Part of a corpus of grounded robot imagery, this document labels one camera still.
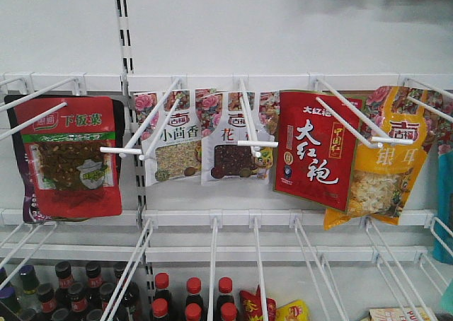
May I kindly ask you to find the pink Pocky box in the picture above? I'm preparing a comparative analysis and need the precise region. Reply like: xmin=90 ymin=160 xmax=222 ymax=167
xmin=369 ymin=308 xmax=418 ymax=321

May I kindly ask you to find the white slotted shelf upright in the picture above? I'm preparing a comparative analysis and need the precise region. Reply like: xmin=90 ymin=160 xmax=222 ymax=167
xmin=112 ymin=0 xmax=156 ymax=276

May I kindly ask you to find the white fennel seed pouch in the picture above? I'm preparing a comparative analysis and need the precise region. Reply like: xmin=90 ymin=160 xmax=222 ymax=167
xmin=140 ymin=90 xmax=202 ymax=186

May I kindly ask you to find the red spouted sauce pouch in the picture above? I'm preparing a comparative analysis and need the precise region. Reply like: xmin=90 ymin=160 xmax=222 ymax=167
xmin=239 ymin=286 xmax=277 ymax=321

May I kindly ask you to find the white T-end peg hook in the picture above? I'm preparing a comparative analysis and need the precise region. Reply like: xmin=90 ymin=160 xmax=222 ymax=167
xmin=237 ymin=78 xmax=278 ymax=158

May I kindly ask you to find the white peppercorn pouch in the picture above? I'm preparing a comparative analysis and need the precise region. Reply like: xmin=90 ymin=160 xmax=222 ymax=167
xmin=195 ymin=88 xmax=280 ymax=185

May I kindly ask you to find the white hook rail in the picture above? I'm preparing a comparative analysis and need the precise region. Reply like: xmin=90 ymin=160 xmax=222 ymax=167
xmin=1 ymin=71 xmax=452 ymax=95
xmin=1 ymin=209 xmax=435 ymax=228

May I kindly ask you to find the teal sweet potato noodle bag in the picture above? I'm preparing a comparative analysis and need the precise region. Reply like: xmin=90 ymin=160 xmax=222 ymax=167
xmin=433 ymin=144 xmax=452 ymax=264

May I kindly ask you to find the white upper hook rail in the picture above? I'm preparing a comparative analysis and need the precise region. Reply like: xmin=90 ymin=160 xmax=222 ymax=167
xmin=1 ymin=71 xmax=452 ymax=95

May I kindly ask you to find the white double wire hook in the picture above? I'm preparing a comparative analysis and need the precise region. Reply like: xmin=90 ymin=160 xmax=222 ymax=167
xmin=99 ymin=76 xmax=183 ymax=161

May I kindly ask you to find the yellow snack bag hanging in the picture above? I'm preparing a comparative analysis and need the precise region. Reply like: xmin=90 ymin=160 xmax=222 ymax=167
xmin=323 ymin=86 xmax=452 ymax=230

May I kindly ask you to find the red pickled vegetable pouch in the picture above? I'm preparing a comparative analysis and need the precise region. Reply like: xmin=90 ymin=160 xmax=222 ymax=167
xmin=11 ymin=95 xmax=125 ymax=219

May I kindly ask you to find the red Dahongpao tea bag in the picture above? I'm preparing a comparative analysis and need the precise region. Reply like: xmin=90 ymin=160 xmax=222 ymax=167
xmin=275 ymin=91 xmax=360 ymax=211

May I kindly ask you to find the white lower hook rail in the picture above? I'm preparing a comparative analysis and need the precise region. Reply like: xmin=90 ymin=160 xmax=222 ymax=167
xmin=1 ymin=209 xmax=435 ymax=228

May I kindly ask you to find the dark soy sauce bottle red cap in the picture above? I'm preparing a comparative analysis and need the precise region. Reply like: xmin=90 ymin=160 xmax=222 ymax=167
xmin=150 ymin=298 xmax=170 ymax=321

